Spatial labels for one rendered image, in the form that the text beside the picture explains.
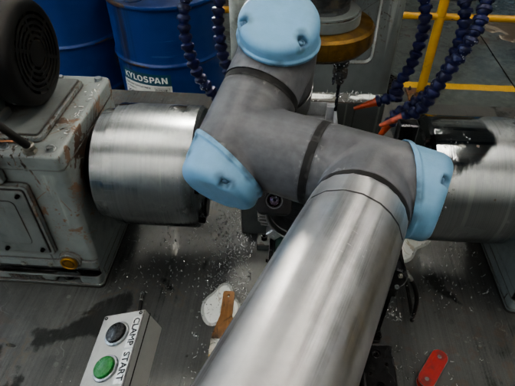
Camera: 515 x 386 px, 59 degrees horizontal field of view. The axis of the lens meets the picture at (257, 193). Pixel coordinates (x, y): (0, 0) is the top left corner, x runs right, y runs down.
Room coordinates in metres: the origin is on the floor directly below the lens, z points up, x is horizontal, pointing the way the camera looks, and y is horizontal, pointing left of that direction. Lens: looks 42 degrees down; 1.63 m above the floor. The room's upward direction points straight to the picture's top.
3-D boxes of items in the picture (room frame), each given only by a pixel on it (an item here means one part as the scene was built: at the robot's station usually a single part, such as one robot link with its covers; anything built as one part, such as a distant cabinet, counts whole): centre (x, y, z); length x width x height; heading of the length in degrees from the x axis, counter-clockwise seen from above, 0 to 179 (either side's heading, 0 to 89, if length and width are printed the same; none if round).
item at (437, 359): (0.41, -0.33, 0.81); 0.09 x 0.03 x 0.02; 140
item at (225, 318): (0.49, 0.07, 0.80); 0.21 x 0.05 x 0.01; 177
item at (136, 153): (0.74, 0.25, 1.04); 0.37 x 0.25 x 0.25; 86
